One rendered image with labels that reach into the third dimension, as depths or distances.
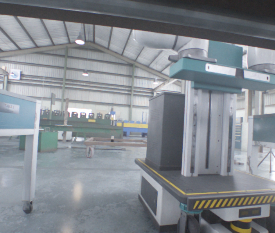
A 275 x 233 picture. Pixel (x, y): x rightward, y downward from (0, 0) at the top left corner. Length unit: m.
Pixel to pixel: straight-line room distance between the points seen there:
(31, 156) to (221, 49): 1.35
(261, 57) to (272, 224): 0.90
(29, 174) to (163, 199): 0.84
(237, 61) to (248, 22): 1.11
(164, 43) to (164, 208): 0.84
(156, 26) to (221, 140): 1.09
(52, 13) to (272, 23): 0.24
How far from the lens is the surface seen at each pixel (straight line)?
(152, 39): 0.96
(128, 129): 11.91
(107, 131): 5.47
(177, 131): 1.24
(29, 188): 1.38
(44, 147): 4.16
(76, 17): 0.25
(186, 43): 0.99
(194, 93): 1.14
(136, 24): 0.25
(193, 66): 0.93
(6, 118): 1.11
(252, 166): 1.59
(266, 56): 1.27
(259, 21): 0.23
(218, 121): 1.27
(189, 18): 0.20
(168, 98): 1.22
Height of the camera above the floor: 0.59
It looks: 2 degrees up
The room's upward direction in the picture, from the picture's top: 3 degrees clockwise
